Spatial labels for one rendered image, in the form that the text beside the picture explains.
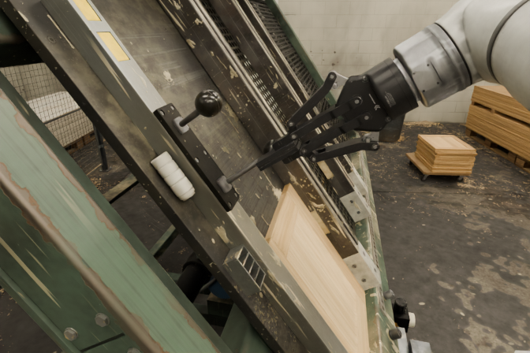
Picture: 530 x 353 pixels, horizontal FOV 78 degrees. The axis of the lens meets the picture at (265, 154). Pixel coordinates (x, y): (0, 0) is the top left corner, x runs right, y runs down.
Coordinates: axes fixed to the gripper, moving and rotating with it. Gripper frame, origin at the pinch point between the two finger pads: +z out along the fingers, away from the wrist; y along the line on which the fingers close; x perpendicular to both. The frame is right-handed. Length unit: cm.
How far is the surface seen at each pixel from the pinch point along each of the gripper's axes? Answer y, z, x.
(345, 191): 43, 12, 73
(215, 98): -12.0, 0.9, -5.4
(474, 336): 172, 6, 111
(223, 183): -0.2, 10.8, -0.2
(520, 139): 222, -126, 395
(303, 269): 28.1, 15.0, 12.2
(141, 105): -17.7, 13.3, -1.9
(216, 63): -20.6, 12.8, 34.4
